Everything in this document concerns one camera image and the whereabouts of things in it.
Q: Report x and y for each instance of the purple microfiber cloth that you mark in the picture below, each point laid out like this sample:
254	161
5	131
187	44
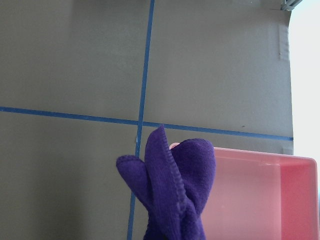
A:
173	184

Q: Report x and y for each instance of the pink plastic bin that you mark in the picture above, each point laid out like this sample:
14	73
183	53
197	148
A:
255	195

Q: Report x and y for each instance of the aluminium frame post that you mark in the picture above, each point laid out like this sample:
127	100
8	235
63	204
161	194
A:
289	5

